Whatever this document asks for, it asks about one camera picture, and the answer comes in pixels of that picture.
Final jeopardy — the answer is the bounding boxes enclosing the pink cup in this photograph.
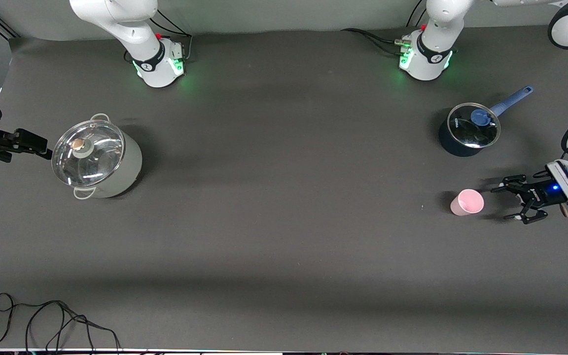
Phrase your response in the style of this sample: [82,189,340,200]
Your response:
[450,189,485,216]

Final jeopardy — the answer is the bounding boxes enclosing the dark grey table mat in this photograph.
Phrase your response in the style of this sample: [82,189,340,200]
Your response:
[0,19,568,352]

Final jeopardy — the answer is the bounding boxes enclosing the thin black cable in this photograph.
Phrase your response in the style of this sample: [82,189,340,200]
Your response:
[0,292,122,353]

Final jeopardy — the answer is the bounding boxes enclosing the dark blue saucepan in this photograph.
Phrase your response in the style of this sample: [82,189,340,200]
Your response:
[438,86,534,157]

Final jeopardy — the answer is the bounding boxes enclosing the black arm base cables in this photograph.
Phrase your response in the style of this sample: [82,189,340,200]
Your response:
[148,7,194,63]
[341,10,428,56]

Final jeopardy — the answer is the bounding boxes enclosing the glass stockpot lid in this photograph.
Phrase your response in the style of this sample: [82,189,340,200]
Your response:
[51,120,126,188]

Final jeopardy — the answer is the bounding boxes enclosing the grey-green stockpot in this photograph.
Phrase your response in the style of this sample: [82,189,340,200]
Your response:
[52,113,142,199]

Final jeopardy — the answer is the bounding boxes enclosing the black left arm base cables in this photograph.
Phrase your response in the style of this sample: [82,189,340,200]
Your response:
[341,10,428,56]

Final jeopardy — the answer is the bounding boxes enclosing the glass lid with blue knob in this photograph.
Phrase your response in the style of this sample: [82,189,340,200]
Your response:
[447,103,501,149]

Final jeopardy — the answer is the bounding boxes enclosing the black right arm base cables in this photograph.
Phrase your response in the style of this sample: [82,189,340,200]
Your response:
[148,7,194,63]

